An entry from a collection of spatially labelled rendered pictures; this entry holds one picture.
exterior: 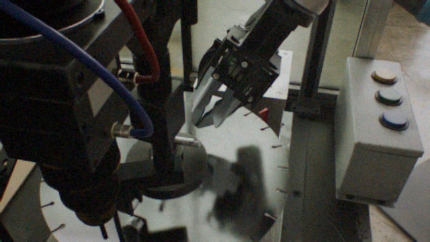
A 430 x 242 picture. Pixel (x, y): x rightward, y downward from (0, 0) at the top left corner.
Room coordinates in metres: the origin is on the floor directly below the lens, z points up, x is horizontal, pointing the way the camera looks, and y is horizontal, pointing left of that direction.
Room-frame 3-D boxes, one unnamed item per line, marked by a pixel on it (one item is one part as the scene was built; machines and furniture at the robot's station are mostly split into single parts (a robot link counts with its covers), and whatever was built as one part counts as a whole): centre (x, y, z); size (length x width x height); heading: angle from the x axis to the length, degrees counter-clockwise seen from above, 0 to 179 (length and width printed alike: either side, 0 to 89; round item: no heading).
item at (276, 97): (0.67, -0.07, 0.82); 0.18 x 0.18 x 0.15; 77
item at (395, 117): (0.51, -0.32, 0.90); 0.04 x 0.04 x 0.02
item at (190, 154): (0.36, 0.06, 0.96); 0.11 x 0.11 x 0.03
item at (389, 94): (0.57, -0.33, 0.90); 0.04 x 0.04 x 0.02
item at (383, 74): (0.64, -0.35, 0.90); 0.04 x 0.04 x 0.02
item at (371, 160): (0.58, -0.32, 0.82); 0.28 x 0.11 x 0.15; 167
